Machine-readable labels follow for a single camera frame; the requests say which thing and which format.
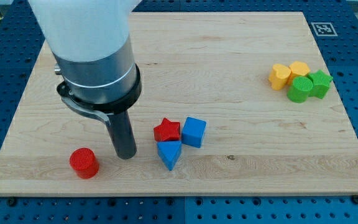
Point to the blue cube block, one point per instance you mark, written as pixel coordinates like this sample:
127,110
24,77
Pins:
193,132

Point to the red cylinder block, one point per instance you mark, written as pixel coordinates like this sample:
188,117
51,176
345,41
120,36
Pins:
84,162

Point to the red star block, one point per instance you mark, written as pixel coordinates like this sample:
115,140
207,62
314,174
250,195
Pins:
167,131

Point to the white fiducial marker tag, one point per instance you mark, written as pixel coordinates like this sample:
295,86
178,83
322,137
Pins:
323,29

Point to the green star block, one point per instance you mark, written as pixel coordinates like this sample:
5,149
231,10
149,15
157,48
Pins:
321,84

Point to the yellow hexagon block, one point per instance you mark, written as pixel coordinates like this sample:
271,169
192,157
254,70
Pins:
298,69

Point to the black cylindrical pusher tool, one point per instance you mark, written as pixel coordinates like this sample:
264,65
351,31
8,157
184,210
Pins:
121,134

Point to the blue triangle block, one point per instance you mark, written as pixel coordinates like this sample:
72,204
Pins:
169,152

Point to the yellow heart block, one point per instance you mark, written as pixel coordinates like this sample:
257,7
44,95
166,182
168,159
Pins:
279,76

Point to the wooden board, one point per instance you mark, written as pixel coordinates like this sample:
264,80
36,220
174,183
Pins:
209,66

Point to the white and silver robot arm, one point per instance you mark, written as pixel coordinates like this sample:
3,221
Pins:
91,44

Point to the green cylinder block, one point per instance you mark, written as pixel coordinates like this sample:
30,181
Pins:
300,89

